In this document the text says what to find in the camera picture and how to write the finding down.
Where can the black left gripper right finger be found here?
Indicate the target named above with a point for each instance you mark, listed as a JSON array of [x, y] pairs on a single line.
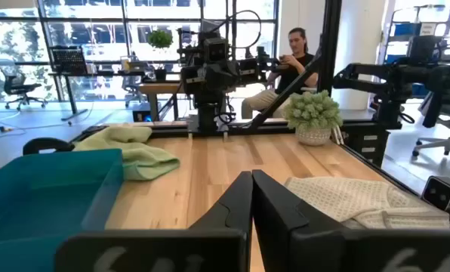
[[274, 211]]

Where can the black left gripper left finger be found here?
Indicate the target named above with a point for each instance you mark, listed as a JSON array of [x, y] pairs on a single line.
[[232, 211]]

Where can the white waffle-weave towel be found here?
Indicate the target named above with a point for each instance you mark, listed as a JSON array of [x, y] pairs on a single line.
[[353, 200]]

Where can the light green microfiber towel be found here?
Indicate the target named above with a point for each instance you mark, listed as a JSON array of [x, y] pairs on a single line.
[[134, 155]]

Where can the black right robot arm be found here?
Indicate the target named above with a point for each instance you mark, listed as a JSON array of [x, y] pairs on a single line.
[[208, 111]]

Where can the black background robot arm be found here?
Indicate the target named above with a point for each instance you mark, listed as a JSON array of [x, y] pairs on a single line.
[[398, 75]]

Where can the wooden desk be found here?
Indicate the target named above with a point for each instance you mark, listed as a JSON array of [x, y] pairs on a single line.
[[159, 88]]

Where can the small green desk plant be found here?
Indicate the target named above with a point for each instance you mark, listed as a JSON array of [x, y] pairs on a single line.
[[160, 39]]

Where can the black computer tower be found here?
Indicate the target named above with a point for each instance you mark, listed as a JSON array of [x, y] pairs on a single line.
[[142, 112]]

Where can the person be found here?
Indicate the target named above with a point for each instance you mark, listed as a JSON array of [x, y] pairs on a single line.
[[294, 41]]

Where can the green plant in white pot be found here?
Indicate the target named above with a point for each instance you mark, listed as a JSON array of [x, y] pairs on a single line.
[[312, 113]]

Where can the black drawer cabinet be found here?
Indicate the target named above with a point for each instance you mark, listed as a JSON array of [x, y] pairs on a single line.
[[366, 143]]

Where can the black standing desk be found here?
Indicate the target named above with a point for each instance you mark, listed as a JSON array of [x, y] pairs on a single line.
[[72, 94]]

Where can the black pegboard panel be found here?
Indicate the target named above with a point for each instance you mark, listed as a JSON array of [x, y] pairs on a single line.
[[68, 59]]

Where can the black curved hook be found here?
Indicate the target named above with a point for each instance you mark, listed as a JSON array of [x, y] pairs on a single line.
[[45, 144]]

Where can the black office chair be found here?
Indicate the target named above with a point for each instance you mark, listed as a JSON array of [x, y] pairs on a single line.
[[17, 85]]

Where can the teal plastic bin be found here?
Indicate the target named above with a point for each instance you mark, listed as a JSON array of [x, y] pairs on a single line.
[[40, 196]]

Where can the office chair with white base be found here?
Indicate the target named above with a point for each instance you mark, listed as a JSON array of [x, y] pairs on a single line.
[[449, 121]]

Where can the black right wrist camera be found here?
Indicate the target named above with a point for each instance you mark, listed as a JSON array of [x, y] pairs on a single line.
[[215, 49]]

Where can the black table-level camera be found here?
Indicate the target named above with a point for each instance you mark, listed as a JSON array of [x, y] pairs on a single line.
[[440, 192]]

